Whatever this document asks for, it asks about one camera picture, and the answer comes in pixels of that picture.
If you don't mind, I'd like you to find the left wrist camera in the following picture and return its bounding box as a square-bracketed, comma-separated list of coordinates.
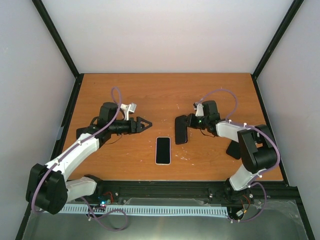
[120, 102, 137, 121]

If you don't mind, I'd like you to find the white clear phone case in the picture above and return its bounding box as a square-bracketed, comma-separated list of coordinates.
[154, 136, 172, 166]

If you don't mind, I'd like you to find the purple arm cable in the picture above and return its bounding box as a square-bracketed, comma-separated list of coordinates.
[194, 88, 281, 224]
[31, 86, 128, 231]

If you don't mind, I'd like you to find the black aluminium frame rail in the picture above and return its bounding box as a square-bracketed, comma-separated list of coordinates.
[34, 180, 300, 208]

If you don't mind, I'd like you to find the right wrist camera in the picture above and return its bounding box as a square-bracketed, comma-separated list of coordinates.
[193, 102, 204, 117]

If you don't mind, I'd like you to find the light blue cable duct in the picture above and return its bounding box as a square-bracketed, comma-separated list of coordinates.
[58, 203, 230, 216]

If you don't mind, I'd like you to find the left black frame post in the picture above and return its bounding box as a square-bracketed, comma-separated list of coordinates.
[32, 0, 84, 159]

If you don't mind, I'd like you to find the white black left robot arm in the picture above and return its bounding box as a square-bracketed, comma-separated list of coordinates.
[26, 102, 153, 215]

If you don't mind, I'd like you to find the right black frame post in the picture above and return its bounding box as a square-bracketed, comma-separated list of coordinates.
[251, 0, 307, 187]

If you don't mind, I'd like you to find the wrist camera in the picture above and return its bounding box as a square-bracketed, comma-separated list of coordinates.
[120, 102, 137, 121]
[193, 102, 204, 117]

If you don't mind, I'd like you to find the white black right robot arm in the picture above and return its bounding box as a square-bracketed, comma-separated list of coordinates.
[174, 100, 281, 202]

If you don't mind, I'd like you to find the metal base plate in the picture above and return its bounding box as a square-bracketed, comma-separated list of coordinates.
[21, 200, 314, 240]

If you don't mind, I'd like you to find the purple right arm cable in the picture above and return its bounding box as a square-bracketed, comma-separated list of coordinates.
[194, 88, 281, 224]

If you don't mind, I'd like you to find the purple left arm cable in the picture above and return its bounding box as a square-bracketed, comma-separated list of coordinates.
[31, 86, 128, 231]

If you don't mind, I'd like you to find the black frame post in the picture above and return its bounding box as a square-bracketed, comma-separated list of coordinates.
[251, 0, 307, 187]
[32, 0, 84, 159]

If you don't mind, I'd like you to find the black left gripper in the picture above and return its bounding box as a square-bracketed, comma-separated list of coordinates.
[109, 116, 153, 135]

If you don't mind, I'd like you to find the blue-edged black phone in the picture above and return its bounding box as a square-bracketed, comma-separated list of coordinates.
[76, 127, 88, 139]

